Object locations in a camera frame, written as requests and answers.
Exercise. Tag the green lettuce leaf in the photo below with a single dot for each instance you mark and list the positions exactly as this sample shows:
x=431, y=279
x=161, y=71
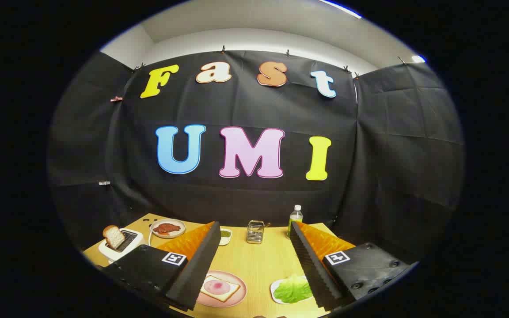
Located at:
x=292, y=291

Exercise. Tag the red meat slice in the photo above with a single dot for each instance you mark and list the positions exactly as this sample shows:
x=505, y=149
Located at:
x=166, y=228

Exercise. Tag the pink round plate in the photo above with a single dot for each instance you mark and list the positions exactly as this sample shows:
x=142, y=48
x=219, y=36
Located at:
x=237, y=282

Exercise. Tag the small beige round plate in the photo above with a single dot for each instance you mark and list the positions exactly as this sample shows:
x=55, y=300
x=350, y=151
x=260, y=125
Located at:
x=168, y=236

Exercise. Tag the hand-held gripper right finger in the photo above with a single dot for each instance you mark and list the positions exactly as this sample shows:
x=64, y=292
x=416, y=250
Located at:
x=314, y=274

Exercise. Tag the white toaster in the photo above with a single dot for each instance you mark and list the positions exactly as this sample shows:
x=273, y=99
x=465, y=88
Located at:
x=136, y=240

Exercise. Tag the white divided dish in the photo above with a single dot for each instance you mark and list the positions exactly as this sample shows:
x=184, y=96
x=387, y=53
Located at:
x=226, y=240

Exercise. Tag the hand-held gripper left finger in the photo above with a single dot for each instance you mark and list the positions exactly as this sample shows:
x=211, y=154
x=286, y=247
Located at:
x=192, y=278

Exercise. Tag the black backdrop cloth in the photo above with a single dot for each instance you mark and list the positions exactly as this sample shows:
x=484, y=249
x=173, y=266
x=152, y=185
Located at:
x=245, y=106

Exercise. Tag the white square plate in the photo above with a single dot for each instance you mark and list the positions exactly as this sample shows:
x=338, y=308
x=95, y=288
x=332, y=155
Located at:
x=273, y=291

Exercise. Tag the green label plastic bottle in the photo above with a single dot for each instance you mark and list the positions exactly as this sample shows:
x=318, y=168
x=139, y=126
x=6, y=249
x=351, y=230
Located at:
x=295, y=218

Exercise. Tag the thick white bread slice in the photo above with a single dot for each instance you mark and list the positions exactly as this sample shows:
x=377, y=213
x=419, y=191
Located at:
x=114, y=237

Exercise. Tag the toasted bread slice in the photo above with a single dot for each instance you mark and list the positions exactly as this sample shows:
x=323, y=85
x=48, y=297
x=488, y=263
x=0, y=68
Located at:
x=230, y=291

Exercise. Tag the pink ham slice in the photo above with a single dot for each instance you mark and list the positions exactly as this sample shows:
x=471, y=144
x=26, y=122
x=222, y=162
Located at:
x=217, y=286

